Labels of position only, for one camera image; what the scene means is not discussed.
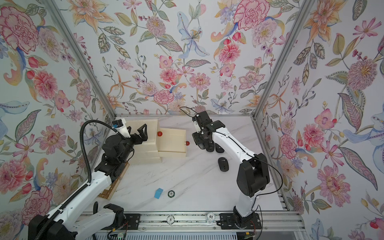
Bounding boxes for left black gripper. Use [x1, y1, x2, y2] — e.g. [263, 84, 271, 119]
[117, 123, 148, 164]

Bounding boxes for cream drawer cabinet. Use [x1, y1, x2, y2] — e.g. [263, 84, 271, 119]
[121, 118, 162, 165]

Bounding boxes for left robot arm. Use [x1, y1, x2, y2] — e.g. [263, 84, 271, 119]
[28, 119, 148, 240]

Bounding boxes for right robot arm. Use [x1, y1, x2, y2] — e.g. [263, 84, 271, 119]
[192, 111, 270, 226]

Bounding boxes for blue foam block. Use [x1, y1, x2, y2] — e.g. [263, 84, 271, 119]
[154, 188, 164, 199]

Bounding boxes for wooden chessboard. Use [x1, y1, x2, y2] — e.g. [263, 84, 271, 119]
[98, 163, 130, 200]

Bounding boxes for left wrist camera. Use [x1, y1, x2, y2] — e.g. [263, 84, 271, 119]
[112, 119, 131, 138]

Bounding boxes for black corrugated cable conduit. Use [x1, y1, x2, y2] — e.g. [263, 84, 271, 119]
[32, 119, 116, 240]

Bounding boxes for left aluminium corner post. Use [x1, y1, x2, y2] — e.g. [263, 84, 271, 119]
[42, 0, 117, 120]

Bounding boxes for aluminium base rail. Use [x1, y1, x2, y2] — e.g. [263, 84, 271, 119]
[49, 210, 305, 233]

